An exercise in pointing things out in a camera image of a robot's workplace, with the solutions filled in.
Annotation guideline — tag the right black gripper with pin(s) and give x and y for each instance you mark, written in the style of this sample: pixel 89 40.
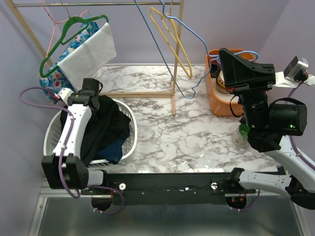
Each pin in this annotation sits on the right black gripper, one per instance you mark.
pixel 241 75

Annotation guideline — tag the black pleated skirt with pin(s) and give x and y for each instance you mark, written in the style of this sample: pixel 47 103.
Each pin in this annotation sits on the black pleated skirt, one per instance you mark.
pixel 106 126

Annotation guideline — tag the blue denim skirt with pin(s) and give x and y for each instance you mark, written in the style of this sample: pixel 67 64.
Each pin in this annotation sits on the blue denim skirt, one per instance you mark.
pixel 112 152

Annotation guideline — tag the yellow hanger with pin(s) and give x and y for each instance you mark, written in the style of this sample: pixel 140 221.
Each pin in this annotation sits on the yellow hanger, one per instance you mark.
pixel 164 24

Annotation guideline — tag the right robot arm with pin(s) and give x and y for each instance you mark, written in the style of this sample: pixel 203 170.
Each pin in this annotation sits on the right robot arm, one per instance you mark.
pixel 271 126

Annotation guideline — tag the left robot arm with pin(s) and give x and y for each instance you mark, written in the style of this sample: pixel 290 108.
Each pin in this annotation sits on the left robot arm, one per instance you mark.
pixel 63 168

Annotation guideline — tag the patterned white bowl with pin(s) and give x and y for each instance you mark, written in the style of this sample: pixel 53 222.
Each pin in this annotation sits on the patterned white bowl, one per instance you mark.
pixel 220 83

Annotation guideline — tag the black cup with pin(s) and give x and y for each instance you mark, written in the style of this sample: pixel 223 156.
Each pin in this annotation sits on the black cup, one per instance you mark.
pixel 214 70

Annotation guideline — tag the white cloth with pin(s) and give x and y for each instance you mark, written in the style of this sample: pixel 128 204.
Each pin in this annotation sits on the white cloth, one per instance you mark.
pixel 89 57

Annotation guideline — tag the orange plastic bin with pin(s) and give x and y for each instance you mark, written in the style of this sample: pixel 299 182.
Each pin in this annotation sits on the orange plastic bin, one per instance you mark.
pixel 220 102

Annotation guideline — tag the floral blue garment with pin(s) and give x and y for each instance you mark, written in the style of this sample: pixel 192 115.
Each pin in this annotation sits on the floral blue garment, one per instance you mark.
pixel 76 31

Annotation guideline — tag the green interior mug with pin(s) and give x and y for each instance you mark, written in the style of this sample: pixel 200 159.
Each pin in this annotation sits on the green interior mug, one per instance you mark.
pixel 240 136

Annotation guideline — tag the white laundry basket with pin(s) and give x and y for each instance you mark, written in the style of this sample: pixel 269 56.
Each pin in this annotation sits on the white laundry basket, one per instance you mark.
pixel 54 131

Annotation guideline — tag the wooden clothes rack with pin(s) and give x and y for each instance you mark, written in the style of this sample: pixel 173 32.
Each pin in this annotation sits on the wooden clothes rack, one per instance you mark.
pixel 14 8

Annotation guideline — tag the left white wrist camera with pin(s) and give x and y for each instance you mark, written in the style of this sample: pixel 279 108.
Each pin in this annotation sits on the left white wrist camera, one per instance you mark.
pixel 64 94

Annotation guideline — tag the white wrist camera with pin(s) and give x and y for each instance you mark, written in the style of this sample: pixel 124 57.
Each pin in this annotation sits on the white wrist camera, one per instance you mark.
pixel 294 74
pixel 64 94

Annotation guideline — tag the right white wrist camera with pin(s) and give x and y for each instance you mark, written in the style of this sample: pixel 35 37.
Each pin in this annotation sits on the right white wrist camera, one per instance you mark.
pixel 294 74

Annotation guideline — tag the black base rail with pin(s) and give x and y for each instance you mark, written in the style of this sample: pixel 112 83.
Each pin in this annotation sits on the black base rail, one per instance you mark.
pixel 169 189

